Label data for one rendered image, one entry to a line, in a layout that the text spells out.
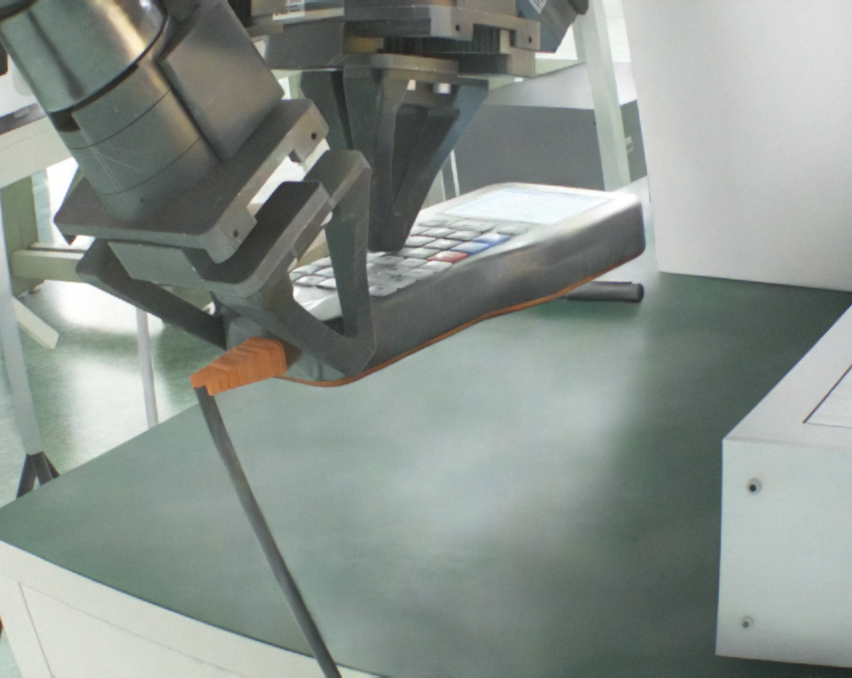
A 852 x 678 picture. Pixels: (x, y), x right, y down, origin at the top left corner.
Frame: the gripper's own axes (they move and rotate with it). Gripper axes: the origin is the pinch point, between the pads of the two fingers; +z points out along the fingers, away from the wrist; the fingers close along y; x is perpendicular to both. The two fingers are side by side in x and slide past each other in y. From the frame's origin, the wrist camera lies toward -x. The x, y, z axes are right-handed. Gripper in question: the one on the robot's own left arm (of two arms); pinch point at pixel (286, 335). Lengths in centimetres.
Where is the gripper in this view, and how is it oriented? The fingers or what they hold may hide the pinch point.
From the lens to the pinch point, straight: 59.5
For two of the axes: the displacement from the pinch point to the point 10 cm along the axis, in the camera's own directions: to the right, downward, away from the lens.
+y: -7.5, -1.1, 6.6
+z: 4.3, 6.7, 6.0
